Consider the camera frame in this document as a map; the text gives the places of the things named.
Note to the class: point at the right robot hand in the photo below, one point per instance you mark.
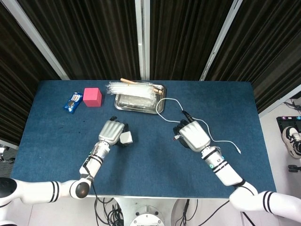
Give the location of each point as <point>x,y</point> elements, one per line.
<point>194,135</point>

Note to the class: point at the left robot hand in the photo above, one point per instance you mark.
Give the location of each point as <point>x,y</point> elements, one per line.
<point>110,130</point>

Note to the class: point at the white charger block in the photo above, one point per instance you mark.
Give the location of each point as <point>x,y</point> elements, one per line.
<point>126,137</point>

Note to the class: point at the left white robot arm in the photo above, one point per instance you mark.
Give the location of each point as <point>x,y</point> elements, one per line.
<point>94,162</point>

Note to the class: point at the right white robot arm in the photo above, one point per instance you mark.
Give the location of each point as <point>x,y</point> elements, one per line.
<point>225,174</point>

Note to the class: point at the metal tray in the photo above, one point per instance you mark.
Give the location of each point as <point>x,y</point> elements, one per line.
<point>136,107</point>

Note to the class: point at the pink foam cube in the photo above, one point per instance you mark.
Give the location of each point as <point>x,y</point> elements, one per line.
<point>91,97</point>

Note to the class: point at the clear plastic straw bundle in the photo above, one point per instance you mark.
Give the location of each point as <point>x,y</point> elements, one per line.
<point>131,90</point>

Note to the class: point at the blue cookie packet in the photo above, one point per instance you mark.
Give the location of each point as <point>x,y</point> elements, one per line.
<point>72,103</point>

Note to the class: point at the wooden stick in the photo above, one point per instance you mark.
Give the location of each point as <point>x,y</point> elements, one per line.
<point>125,80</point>

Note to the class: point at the blue table cloth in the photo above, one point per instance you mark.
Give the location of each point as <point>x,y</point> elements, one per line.
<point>58,146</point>

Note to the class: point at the dark pleated curtain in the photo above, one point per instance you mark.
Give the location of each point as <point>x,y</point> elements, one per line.
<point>270,47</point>
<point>183,35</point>
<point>14,70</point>
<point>94,35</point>

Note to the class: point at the black and white sneaker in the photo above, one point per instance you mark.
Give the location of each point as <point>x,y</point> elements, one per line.
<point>291,139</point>

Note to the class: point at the black caster foot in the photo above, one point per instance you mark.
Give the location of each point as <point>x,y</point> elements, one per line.
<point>293,168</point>

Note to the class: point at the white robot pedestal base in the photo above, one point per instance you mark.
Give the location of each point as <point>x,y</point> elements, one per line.
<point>145,212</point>

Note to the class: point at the white frame post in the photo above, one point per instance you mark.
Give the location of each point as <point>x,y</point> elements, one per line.
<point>222,40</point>
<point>35,37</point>
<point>142,40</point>
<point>279,103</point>

